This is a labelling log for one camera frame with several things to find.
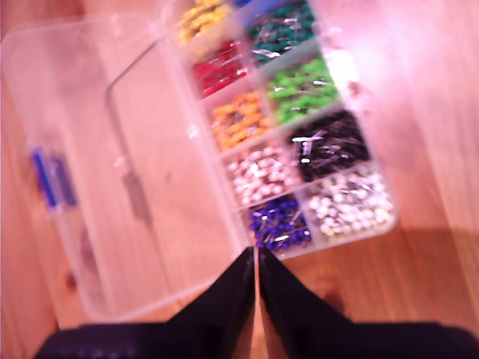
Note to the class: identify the heap of pink pins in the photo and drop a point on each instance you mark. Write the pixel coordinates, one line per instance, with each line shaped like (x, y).
(258, 175)

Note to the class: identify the heap of purple pins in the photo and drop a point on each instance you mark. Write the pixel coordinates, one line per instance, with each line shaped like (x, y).
(277, 224)

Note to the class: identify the heap of blue pins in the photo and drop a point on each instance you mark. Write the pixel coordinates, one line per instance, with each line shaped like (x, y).
(243, 3)

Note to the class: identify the heap of black pins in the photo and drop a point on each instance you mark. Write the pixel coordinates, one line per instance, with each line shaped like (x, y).
(329, 149)

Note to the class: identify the heap of red pins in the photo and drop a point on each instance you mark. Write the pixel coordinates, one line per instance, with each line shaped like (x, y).
(221, 71)

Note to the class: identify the heap of dark green pins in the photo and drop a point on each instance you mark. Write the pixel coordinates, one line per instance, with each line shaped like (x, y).
(280, 33)

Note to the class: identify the heap of yellow pins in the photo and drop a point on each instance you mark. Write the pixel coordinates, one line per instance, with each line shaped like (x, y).
(202, 22)

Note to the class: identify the clear plastic pin organizer box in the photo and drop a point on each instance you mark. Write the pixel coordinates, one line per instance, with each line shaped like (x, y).
(149, 149)

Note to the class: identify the heap of white pins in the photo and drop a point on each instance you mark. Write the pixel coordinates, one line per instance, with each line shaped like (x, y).
(348, 205)

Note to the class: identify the heap of orange pins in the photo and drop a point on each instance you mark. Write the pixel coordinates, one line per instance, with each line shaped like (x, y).
(239, 119)

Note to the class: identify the heap of light green pins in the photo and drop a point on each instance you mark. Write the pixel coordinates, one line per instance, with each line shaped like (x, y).
(299, 89)

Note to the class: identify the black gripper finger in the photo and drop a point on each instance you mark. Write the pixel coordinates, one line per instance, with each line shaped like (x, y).
(307, 321)
(221, 321)

